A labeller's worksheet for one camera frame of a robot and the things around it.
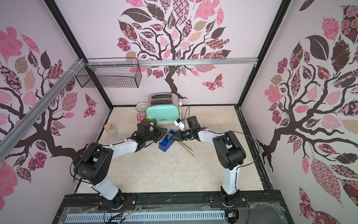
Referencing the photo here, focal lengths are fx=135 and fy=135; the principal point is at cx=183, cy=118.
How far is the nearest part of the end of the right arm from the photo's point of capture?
76 centimetres

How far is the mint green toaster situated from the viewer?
3.26 ft

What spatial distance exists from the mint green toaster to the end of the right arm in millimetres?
204
